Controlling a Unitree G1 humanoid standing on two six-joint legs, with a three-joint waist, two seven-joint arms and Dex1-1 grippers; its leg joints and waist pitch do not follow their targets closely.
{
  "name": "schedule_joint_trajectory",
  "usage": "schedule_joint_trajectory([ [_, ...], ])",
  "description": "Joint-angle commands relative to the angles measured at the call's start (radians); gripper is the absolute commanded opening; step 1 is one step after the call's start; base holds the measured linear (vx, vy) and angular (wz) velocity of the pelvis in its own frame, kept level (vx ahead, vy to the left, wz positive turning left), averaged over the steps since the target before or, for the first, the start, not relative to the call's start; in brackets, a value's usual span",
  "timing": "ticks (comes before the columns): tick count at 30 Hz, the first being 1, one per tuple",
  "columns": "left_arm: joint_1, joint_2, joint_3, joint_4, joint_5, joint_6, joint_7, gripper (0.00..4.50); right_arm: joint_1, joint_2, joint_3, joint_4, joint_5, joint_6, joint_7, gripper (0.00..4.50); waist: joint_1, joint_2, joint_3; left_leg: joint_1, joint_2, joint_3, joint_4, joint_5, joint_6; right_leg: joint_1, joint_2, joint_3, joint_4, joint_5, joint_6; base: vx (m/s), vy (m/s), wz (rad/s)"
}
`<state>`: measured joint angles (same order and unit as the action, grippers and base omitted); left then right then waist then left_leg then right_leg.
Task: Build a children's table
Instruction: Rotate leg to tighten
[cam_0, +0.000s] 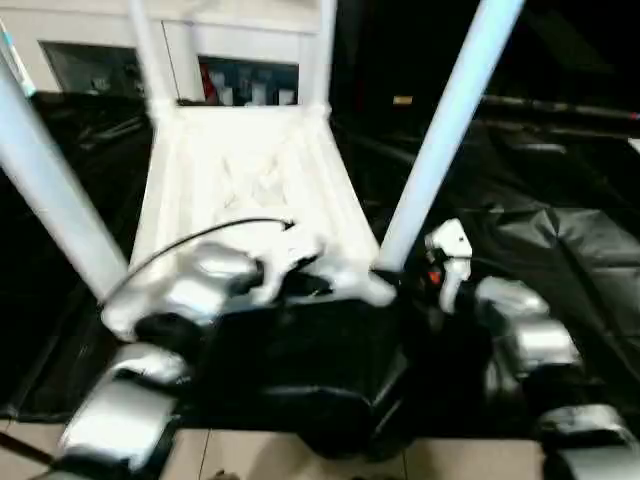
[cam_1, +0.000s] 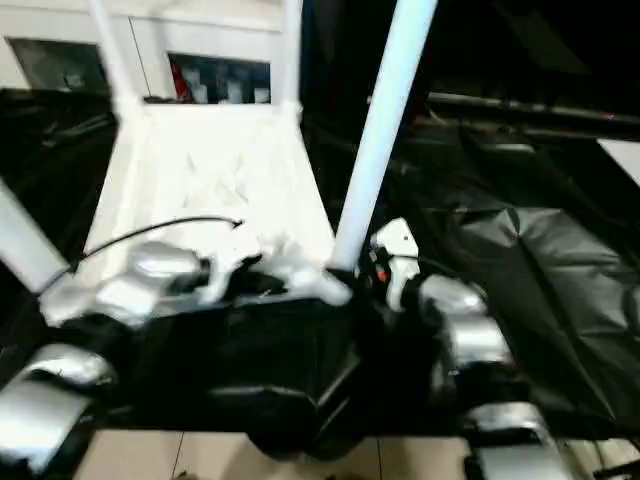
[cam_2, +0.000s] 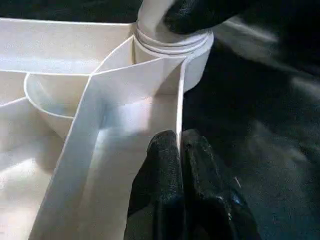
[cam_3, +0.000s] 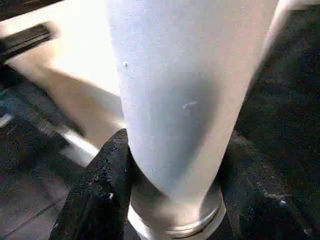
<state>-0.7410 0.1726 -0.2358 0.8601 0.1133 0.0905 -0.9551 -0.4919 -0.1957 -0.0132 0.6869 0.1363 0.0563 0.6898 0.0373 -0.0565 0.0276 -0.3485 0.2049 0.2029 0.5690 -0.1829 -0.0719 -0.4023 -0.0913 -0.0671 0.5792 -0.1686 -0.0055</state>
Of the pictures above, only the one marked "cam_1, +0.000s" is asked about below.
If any white plastic table top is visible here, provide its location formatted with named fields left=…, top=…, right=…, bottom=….
left=40, top=98, right=355, bottom=327

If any black plastic mat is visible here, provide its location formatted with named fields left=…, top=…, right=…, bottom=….
left=0, top=85, right=640, bottom=453

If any black metal rod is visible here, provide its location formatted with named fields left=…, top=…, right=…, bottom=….
left=426, top=92, right=640, bottom=127

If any white flat panel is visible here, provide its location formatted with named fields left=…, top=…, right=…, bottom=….
left=598, top=138, right=640, bottom=187

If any white glass-door cabinet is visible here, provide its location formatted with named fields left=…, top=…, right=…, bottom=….
left=0, top=0, right=301, bottom=103

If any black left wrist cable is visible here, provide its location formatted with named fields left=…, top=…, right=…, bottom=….
left=40, top=215, right=247, bottom=297

